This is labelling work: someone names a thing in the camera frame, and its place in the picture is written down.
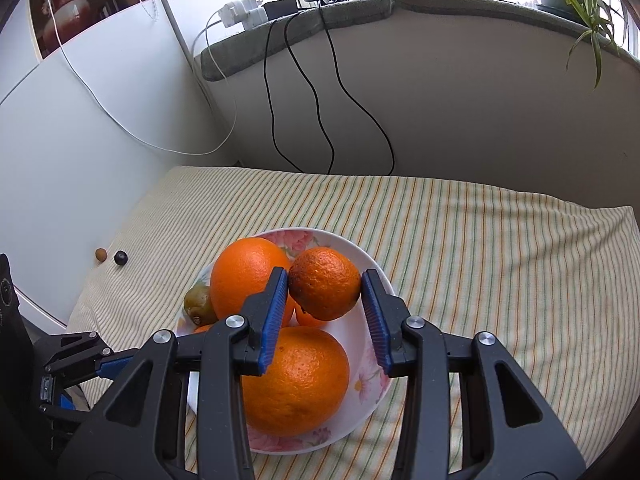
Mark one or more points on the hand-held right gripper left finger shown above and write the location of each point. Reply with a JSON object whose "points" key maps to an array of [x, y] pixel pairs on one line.
{"points": [[272, 320]]}

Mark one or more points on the floral white plate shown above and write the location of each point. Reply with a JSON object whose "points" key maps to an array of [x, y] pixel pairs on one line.
{"points": [[370, 385]]}

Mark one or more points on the white power adapters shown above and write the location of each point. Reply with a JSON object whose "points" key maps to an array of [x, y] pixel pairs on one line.
{"points": [[240, 12]]}

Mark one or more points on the white cabinet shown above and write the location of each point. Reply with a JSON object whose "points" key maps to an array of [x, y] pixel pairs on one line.
{"points": [[75, 160]]}

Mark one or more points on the wall poster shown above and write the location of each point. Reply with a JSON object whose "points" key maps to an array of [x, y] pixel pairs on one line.
{"points": [[70, 5]]}

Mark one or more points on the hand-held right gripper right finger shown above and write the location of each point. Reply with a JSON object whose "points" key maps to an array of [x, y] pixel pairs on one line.
{"points": [[374, 320]]}

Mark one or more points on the small green kiwi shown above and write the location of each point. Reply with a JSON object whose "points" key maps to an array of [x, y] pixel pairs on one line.
{"points": [[197, 302]]}

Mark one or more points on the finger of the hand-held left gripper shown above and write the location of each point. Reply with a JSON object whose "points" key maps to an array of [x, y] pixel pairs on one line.
{"points": [[67, 402], [117, 363]]}

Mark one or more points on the dark round berry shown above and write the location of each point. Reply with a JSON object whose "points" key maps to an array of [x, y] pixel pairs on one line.
{"points": [[120, 258]]}

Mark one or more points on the small tangerine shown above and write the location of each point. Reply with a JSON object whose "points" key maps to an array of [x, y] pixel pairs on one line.
{"points": [[325, 282], [202, 330], [306, 319]]}

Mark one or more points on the black power adapter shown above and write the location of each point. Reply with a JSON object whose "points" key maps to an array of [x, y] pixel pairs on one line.
{"points": [[280, 7]]}

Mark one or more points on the green spider plant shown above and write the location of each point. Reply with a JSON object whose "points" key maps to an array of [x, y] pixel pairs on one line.
{"points": [[590, 15]]}

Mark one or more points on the brown longan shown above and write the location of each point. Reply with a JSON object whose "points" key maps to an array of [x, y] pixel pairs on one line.
{"points": [[101, 254]]}

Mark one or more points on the striped cloth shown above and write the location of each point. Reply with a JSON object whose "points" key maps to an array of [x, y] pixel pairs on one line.
{"points": [[500, 260]]}

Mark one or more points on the large orange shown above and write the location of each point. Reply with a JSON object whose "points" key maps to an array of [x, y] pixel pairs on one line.
{"points": [[300, 380], [240, 275]]}

